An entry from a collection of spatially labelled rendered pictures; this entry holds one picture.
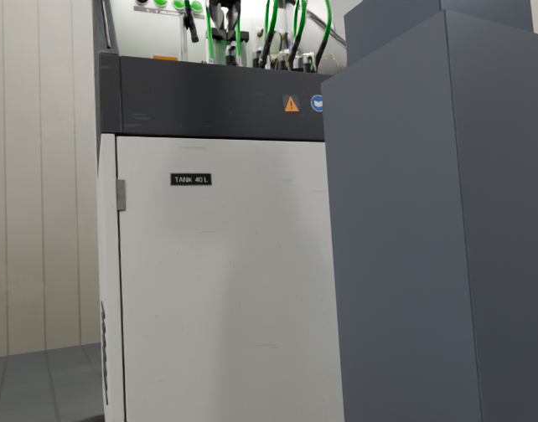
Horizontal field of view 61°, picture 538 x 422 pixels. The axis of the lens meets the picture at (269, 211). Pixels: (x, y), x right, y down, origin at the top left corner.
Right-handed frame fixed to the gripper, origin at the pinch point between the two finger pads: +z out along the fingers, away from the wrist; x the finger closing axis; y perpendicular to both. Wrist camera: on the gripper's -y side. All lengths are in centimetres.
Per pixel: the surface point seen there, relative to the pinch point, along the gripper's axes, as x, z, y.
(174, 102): -18.4, 26.1, 21.7
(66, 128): -48, -28, -206
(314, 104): 13.7, 24.6, 21.8
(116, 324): -31, 69, 22
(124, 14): -23.2, -19.5, -32.3
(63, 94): -49, -51, -206
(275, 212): 2, 49, 22
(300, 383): 6, 86, 22
